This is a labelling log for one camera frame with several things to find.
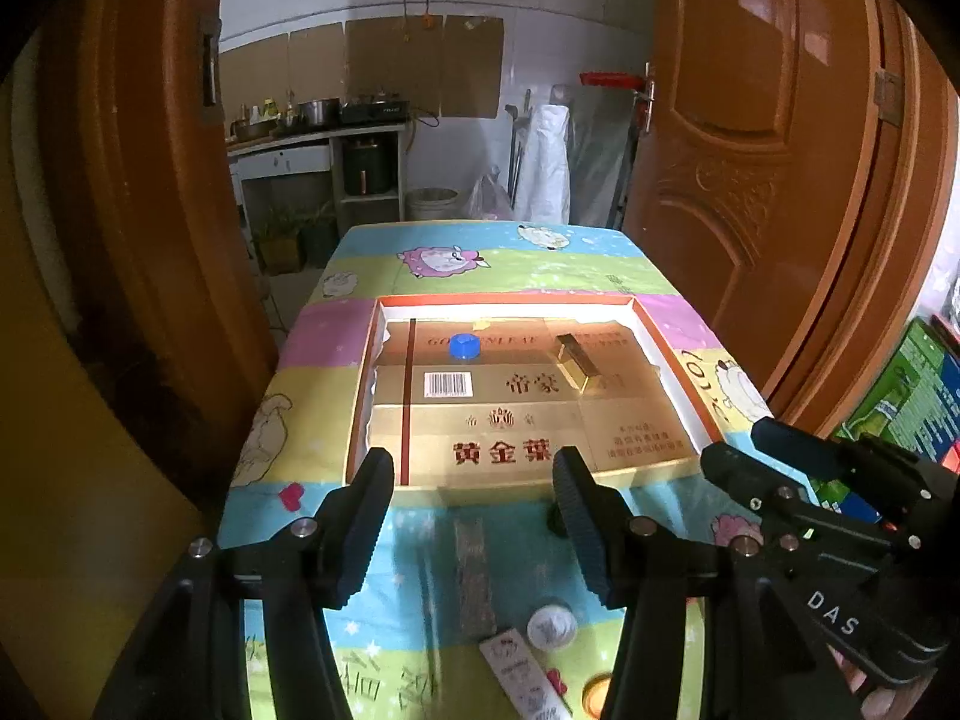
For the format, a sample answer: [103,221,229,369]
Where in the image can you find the silver door handle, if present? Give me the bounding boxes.
[632,64,657,136]

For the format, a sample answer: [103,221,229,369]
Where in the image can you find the person's right hand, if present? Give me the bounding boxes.
[829,649,912,720]

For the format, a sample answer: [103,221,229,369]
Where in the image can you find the door hinge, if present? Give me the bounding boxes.
[874,69,903,122]

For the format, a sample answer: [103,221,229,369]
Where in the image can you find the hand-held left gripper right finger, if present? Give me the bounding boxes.
[551,446,863,720]

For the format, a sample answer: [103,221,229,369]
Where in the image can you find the white bucket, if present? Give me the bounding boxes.
[406,187,458,224]

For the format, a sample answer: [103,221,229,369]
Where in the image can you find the white woven sack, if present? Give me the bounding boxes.
[514,103,575,224]

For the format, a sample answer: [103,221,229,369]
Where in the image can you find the cardboard sheet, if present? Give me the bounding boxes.
[442,15,503,119]
[219,34,291,121]
[345,15,445,110]
[289,22,347,110]

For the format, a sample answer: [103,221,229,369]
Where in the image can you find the shallow cardboard box tray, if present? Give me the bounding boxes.
[345,295,725,507]

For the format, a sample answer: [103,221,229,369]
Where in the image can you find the clear plastic bag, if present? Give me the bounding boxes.
[465,165,515,220]

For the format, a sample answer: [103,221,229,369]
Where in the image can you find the white kitchen counter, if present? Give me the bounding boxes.
[225,124,410,241]

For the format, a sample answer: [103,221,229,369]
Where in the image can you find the white bottle cap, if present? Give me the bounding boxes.
[526,604,578,650]

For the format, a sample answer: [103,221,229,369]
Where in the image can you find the gold rectangular box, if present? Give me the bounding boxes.
[553,333,607,395]

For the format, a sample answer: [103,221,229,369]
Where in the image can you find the open wooden door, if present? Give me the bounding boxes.
[622,0,882,406]

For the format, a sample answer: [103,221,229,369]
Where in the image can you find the cartoon sheep printed tablecloth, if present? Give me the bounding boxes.
[217,221,826,720]

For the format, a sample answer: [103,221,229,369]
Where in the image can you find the brown patterned bar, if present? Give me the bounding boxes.
[452,516,498,638]

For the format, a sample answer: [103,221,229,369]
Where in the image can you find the dark cooker appliance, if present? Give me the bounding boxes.
[343,136,395,196]

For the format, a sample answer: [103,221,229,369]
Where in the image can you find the green printed carton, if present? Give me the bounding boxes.
[814,317,960,522]

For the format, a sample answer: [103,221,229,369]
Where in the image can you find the door latch plate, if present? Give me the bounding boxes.
[199,15,224,107]

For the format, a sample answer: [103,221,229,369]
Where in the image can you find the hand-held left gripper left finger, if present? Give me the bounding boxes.
[94,447,396,720]

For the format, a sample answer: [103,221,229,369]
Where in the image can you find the potted green plants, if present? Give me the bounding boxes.
[251,202,338,275]

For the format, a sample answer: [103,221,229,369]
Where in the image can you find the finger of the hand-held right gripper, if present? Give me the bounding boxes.
[700,441,818,533]
[751,417,856,481]

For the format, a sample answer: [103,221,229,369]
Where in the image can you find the black stove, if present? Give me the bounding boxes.
[341,99,413,125]

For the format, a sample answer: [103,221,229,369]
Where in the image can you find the wooden door frame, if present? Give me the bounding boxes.
[772,0,960,436]

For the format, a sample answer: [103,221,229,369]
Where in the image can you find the white rectangular box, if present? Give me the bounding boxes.
[478,626,572,720]

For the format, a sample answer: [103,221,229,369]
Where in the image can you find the dark wooden door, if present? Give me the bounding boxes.
[37,0,278,481]

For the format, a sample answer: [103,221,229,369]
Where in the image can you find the orange bottle cap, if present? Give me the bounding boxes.
[581,676,614,720]

